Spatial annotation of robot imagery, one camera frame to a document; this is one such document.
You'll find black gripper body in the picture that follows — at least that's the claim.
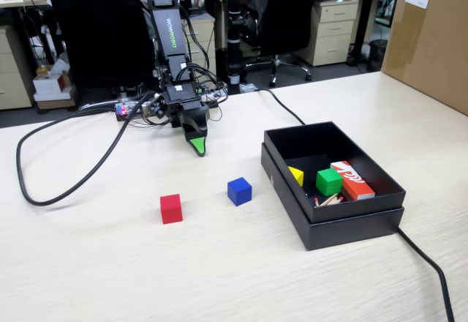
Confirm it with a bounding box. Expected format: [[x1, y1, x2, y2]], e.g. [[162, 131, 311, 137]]
[[162, 82, 204, 129]]

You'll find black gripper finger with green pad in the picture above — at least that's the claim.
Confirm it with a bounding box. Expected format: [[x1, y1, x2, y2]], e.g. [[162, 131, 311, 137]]
[[181, 102, 212, 137], [181, 123, 208, 158]]

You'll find red cube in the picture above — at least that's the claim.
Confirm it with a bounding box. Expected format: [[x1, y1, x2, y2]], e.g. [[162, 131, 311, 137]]
[[159, 193, 184, 225]]

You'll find beige drawer cabinet behind arm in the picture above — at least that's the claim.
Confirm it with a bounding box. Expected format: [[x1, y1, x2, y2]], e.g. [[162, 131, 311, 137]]
[[181, 12, 217, 80]]

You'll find blue cube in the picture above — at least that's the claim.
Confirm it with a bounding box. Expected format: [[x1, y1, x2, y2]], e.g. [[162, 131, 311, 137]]
[[227, 177, 253, 207]]

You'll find green cube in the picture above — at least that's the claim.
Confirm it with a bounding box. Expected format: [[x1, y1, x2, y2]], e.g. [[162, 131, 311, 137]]
[[315, 168, 344, 197]]

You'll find white power strip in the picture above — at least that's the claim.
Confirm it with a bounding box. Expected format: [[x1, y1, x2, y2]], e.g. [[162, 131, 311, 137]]
[[197, 84, 230, 104]]

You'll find black vertical stand pole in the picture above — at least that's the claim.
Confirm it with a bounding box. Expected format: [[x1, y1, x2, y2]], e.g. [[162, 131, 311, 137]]
[[224, 0, 244, 96]]

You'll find yellow wooden block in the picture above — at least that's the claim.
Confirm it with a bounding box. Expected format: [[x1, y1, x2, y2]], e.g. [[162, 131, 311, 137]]
[[287, 165, 305, 187]]

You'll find black high-back office chair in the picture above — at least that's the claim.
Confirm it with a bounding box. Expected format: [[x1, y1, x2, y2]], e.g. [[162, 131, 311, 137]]
[[43, 0, 158, 92]]

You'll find black cardboard box tray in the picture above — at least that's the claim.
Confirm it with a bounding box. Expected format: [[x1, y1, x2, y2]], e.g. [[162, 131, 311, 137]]
[[263, 120, 407, 224]]

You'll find flat brown cardboard box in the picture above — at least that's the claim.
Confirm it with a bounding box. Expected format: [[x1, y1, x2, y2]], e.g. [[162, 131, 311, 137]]
[[34, 88, 77, 111]]

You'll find white cardboard box red label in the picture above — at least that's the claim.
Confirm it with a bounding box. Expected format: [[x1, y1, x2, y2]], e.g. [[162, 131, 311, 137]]
[[32, 69, 72, 94]]

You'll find black mesh swivel chair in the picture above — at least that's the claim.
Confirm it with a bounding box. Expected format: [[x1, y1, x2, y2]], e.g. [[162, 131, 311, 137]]
[[243, 0, 323, 88]]

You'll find orange and white matchbox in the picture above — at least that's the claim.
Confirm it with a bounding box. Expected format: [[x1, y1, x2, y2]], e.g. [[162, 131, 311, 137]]
[[331, 160, 377, 201]]

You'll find beige three-drawer cabinet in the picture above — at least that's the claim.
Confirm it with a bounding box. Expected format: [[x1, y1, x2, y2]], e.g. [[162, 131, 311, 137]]
[[294, 0, 360, 67]]

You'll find beige drawer cabinet wide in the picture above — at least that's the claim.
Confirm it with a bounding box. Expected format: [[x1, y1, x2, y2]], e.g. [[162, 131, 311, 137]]
[[0, 25, 36, 111]]

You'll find black open box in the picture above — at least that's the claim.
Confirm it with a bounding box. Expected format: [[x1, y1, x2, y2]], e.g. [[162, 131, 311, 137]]
[[260, 142, 405, 252]]

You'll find black waste bin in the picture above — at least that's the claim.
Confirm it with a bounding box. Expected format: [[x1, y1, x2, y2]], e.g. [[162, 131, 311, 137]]
[[367, 39, 388, 72]]

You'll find black-legged office desk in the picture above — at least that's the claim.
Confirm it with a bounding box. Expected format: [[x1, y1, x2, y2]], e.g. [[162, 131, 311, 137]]
[[321, 0, 401, 67]]

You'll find large brown cardboard box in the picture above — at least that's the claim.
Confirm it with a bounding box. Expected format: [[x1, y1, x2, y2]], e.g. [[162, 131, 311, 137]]
[[380, 0, 468, 116]]

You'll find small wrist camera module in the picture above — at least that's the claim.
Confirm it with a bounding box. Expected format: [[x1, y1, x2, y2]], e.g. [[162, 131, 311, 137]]
[[143, 94, 168, 122]]

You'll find thin black servo wire bundle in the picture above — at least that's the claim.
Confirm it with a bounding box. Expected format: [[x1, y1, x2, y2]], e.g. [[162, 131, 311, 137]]
[[174, 1, 224, 126]]

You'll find thick black looped cable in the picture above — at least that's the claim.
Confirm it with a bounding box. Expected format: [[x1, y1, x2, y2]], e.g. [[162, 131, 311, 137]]
[[15, 94, 154, 206]]

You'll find black cable under box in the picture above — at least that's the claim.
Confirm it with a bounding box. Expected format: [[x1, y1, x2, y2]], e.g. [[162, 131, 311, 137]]
[[255, 87, 456, 322]]

